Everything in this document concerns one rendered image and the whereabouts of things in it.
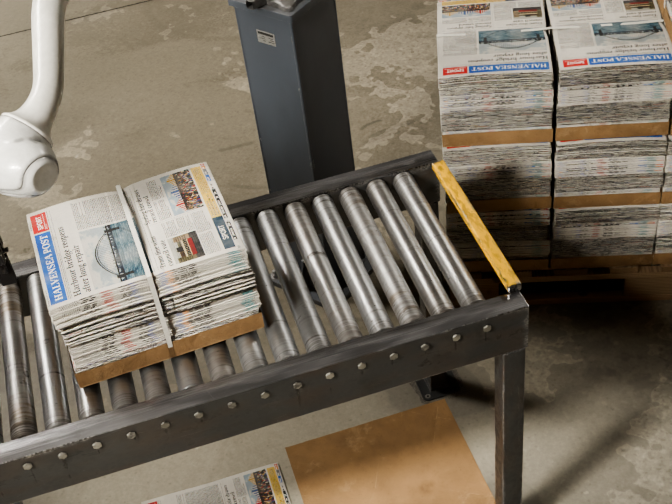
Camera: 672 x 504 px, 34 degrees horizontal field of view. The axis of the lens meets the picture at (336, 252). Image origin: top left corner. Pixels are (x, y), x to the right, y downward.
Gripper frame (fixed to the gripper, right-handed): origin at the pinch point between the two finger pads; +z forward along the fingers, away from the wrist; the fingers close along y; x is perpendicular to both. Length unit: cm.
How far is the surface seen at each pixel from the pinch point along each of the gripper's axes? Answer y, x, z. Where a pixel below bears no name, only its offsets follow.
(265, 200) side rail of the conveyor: 16, -56, 13
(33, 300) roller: 4.3, -2.2, 13.7
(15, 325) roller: -1.7, 2.1, 13.7
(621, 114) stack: 26, -151, 25
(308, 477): -2, -51, 93
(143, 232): -11.7, -28.6, -9.5
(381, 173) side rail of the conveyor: 14, -83, 13
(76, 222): -3.9, -16.8, -9.9
